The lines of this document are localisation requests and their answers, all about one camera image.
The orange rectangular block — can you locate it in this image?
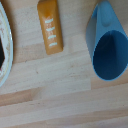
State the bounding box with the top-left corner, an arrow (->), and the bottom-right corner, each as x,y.
36,0 -> 64,56

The blue plastic mug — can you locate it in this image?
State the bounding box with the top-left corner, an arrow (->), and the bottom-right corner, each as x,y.
85,0 -> 128,82

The white floral rimmed plate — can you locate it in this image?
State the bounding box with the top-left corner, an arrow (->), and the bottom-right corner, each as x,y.
0,2 -> 15,88

